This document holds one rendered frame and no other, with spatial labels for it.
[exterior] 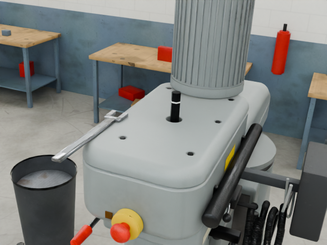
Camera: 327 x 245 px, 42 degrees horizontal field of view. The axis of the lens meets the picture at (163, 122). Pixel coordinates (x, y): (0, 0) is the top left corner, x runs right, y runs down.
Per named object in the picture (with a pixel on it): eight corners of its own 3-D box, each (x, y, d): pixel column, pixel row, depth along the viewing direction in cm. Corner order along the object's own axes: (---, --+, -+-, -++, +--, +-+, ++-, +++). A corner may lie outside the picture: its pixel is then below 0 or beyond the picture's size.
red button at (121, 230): (127, 248, 78) (127, 231, 76) (107, 242, 79) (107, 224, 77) (135, 237, 80) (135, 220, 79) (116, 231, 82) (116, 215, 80)
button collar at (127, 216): (138, 244, 80) (139, 218, 78) (110, 235, 82) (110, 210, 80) (143, 237, 82) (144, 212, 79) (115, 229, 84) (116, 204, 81)
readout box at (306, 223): (322, 245, 115) (339, 179, 106) (288, 235, 118) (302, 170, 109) (325, 205, 132) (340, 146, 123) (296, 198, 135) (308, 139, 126)
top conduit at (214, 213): (218, 231, 78) (220, 216, 77) (196, 225, 80) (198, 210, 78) (261, 135, 116) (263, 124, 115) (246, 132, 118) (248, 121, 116)
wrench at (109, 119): (64, 165, 75) (64, 161, 74) (46, 159, 76) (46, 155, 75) (128, 116, 95) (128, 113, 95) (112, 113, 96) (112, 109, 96)
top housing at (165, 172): (192, 253, 79) (199, 180, 72) (72, 215, 87) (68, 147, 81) (245, 148, 119) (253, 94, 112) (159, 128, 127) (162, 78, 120)
